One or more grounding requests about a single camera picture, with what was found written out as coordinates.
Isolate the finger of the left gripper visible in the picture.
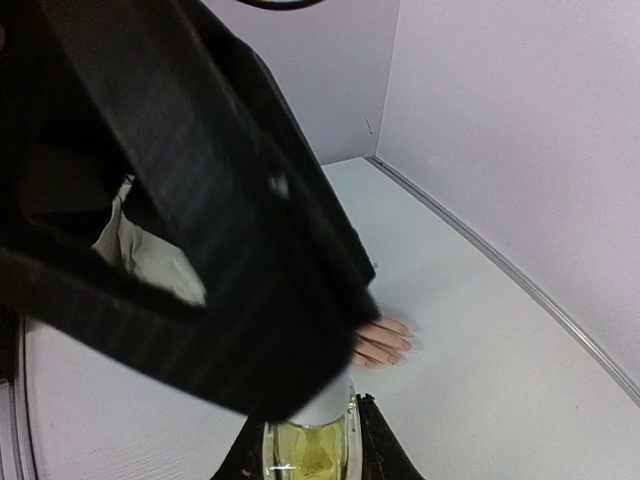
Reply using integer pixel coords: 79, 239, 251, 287
0, 209, 301, 421
40, 1, 378, 420

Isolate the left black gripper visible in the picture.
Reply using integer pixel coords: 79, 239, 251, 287
1, 1, 325, 250

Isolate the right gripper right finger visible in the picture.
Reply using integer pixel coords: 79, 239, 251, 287
357, 394, 424, 480

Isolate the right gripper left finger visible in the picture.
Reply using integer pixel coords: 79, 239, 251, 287
212, 418, 265, 480

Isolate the white nail polish bottle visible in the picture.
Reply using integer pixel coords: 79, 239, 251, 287
261, 386, 363, 480

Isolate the mannequin hand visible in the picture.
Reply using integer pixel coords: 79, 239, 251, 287
352, 316, 416, 369

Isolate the beige sleeve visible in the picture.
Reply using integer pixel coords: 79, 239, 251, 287
89, 175, 206, 306

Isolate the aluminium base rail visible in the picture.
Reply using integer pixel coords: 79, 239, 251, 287
1, 306, 38, 480

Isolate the aluminium back table rail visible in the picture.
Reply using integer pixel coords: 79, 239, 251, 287
365, 156, 639, 405

